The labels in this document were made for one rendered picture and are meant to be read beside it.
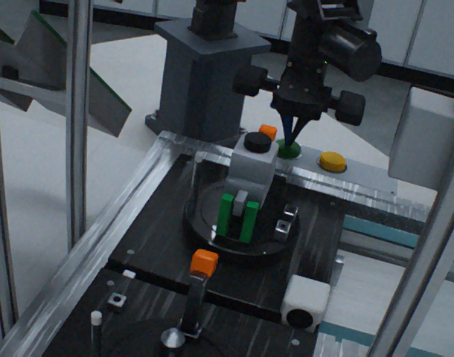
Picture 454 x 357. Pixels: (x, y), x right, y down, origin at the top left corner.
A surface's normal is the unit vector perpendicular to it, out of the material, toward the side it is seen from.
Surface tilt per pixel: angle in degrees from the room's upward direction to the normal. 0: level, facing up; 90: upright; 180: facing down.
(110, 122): 90
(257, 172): 90
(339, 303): 0
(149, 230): 0
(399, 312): 90
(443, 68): 90
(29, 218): 0
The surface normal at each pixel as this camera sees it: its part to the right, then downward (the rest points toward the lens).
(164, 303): 0.14, -0.81
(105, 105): 0.89, 0.36
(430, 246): -0.27, 0.51
